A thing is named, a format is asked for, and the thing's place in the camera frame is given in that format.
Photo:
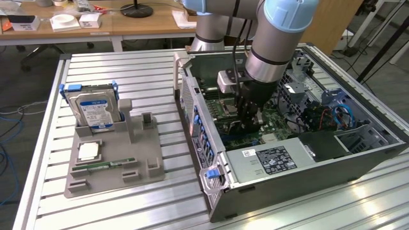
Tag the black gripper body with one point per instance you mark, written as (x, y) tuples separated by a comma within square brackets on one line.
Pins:
[(259, 93)]

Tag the white paper stack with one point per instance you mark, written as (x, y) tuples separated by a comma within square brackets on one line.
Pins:
[(181, 21)]

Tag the black office chair base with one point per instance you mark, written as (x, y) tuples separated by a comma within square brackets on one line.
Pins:
[(27, 67)]

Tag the blue case latch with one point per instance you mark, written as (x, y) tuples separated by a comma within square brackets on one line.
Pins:
[(213, 173)]

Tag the black stand pole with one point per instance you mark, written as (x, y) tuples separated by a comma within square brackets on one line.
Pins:
[(383, 52)]

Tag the grey plastic parts rack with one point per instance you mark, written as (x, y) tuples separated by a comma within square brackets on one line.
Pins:
[(112, 182)]

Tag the green RAM stick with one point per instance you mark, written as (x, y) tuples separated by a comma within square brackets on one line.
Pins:
[(105, 164)]

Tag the blue slot retainer clip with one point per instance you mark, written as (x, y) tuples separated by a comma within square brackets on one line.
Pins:
[(196, 118)]

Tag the clear plastic bag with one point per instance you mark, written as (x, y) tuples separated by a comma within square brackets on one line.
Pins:
[(83, 6)]

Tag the hard disk in blue caddy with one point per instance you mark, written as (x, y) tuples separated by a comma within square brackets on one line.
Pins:
[(94, 112)]

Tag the wooden cabinet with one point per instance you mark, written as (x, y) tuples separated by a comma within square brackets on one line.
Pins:
[(335, 24)]

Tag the wooden desk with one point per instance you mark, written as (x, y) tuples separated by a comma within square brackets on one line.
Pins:
[(44, 32), (153, 24)]

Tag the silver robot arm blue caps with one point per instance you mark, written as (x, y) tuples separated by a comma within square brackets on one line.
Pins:
[(277, 36)]

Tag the silver heatsink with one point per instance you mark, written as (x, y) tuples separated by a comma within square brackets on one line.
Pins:
[(271, 137)]

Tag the silver power supply unit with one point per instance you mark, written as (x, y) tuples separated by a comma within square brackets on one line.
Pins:
[(245, 165)]

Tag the open grey PC case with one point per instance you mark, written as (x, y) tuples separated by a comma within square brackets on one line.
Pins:
[(288, 191)]

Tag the black lamp base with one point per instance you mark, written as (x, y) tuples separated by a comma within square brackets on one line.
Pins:
[(137, 12)]

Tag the white pedestal box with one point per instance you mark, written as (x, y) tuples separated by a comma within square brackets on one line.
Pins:
[(340, 40)]

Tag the white table frame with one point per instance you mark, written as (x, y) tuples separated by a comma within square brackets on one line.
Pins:
[(356, 36)]

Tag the small white box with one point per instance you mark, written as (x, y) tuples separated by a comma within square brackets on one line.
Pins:
[(90, 22)]

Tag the grey cup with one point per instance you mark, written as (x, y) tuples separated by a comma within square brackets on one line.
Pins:
[(44, 3)]

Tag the white square block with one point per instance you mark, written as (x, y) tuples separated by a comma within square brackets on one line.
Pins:
[(66, 24)]

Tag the metal disk bay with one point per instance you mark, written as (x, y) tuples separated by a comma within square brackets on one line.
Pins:
[(367, 141), (300, 91)]

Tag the orange box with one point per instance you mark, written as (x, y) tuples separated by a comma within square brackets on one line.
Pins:
[(4, 26)]

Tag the green motherboard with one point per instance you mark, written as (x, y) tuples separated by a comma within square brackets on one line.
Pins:
[(277, 119)]

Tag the CPU socket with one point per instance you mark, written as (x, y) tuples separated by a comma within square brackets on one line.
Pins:
[(228, 106)]

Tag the white box black lid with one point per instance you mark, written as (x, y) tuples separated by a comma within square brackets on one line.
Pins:
[(26, 25)]

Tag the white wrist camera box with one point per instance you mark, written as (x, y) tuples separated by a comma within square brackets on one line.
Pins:
[(225, 83)]

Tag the silver CPU chip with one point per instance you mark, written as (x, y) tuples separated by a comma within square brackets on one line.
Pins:
[(88, 152)]

